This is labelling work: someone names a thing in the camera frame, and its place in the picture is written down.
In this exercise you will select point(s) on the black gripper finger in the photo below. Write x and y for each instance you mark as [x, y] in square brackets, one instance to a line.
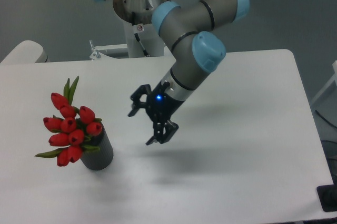
[138, 104]
[163, 132]

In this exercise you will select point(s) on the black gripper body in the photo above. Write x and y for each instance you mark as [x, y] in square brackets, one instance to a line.
[159, 105]

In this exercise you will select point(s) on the red tulip bouquet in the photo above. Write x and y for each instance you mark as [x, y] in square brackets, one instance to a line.
[73, 132]

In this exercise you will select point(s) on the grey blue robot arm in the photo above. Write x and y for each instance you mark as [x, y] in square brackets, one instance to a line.
[188, 34]

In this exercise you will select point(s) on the dark grey ribbed vase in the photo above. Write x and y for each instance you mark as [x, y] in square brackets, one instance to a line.
[101, 158]

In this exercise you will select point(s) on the white rounded chair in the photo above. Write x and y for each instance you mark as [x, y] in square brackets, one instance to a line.
[26, 52]

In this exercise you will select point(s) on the black device at table edge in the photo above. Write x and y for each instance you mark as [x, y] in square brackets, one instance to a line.
[327, 197]

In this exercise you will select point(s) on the white metal base bracket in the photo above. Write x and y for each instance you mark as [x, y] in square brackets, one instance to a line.
[119, 51]

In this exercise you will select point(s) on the white frame at right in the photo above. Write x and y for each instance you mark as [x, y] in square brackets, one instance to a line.
[328, 88]

